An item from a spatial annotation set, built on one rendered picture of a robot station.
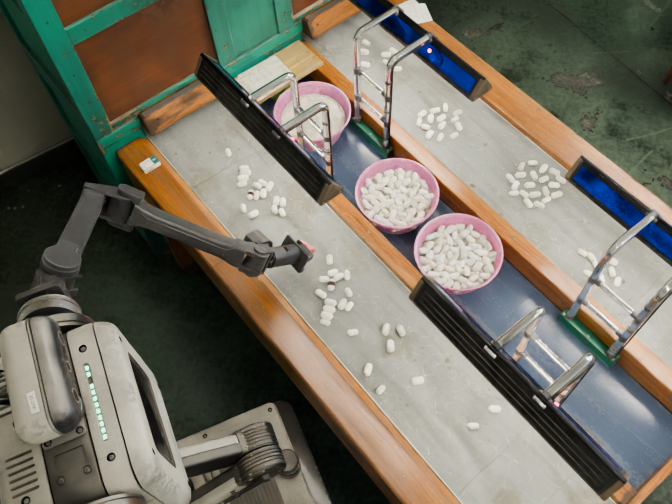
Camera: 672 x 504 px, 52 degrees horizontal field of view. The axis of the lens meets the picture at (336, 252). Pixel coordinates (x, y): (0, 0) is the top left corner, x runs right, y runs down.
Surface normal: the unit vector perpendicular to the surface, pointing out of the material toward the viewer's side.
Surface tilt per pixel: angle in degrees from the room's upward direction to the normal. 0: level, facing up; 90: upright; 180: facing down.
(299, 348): 0
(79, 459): 0
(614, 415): 0
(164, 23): 90
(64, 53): 90
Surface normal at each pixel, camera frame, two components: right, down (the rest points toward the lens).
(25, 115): 0.55, 0.72
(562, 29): -0.04, -0.49
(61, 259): 0.41, -0.80
